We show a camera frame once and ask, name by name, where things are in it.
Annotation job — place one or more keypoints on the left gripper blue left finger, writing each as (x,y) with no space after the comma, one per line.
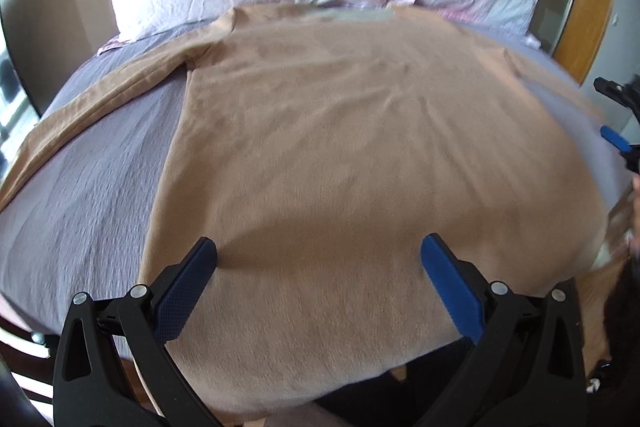
(178,287)

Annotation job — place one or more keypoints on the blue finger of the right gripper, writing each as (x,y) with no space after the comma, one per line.
(626,95)
(616,140)

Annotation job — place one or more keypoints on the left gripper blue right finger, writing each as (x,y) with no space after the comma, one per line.
(458,284)

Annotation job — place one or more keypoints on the tan long-sleeve shirt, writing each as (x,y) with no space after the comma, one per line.
(317,152)

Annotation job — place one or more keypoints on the window with blinds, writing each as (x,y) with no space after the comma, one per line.
(17,114)

